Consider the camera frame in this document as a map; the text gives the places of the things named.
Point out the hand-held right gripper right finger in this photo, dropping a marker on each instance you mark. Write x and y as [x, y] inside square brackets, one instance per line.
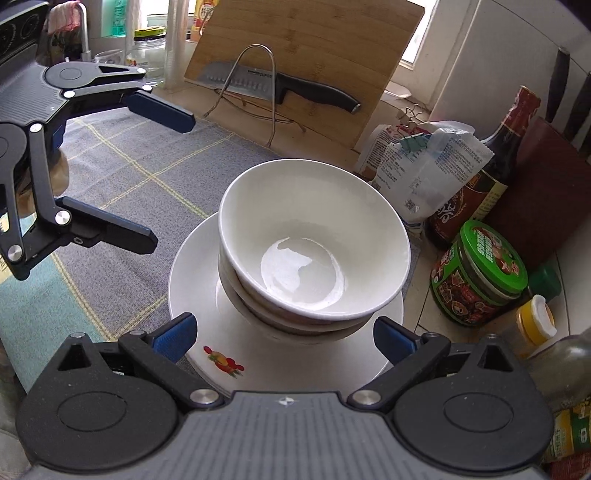
[392, 341]

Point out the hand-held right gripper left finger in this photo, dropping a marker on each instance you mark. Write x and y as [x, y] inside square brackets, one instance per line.
[175, 337]

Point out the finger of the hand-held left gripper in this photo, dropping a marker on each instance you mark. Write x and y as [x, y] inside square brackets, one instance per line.
[161, 110]
[106, 226]

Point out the white plate two fruit prints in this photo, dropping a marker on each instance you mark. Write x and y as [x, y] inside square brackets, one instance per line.
[198, 374]

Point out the white plate large brown stain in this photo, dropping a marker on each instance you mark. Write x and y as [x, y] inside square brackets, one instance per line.
[323, 364]

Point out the plain white bowl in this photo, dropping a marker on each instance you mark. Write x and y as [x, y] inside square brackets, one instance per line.
[300, 221]

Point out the checked grey teal table cloth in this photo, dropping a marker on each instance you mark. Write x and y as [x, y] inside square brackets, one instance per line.
[115, 175]

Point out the glass jar with dark lid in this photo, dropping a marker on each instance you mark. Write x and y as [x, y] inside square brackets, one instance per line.
[150, 60]

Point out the stack of clear plastic cups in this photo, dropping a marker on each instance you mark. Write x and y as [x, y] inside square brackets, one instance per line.
[178, 46]

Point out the clear drinking glass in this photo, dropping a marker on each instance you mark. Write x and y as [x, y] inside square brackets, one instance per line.
[110, 57]

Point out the metal faucet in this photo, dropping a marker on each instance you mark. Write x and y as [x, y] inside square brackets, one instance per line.
[87, 32]

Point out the pink cloth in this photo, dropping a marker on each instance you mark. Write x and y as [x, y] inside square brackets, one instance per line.
[64, 16]

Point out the green plastic bottle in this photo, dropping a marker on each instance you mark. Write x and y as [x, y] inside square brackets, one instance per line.
[115, 18]

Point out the orange cooking wine jug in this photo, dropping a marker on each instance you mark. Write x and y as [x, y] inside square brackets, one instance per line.
[207, 16]

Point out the green lidded sauce jar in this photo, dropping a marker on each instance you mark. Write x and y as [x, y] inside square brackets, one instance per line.
[480, 277]

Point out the yellow lidded spice jar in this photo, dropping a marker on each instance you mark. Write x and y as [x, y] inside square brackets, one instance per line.
[531, 323]

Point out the white blue snack bag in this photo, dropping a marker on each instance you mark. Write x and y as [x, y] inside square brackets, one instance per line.
[429, 184]

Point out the small green capped jar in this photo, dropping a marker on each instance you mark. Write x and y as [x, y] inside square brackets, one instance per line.
[545, 281]

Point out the dark soy sauce bottle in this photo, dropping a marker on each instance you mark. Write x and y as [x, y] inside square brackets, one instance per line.
[480, 198]

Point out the red capped glass bottle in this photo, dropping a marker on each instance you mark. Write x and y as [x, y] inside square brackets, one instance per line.
[563, 369]

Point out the bamboo cutting board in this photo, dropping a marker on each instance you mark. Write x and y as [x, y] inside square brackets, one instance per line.
[323, 46]

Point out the red white snack bag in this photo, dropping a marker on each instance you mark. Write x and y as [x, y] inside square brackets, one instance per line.
[378, 152]

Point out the green yellow label oil bottle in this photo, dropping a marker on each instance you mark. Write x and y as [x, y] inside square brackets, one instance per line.
[570, 434]

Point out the dark red knife block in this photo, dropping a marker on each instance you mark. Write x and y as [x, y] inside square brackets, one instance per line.
[545, 194]

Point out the metal binder clip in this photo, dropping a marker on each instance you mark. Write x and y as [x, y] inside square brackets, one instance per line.
[415, 115]

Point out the small white plastic dish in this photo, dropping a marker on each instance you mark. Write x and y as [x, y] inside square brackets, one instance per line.
[397, 91]

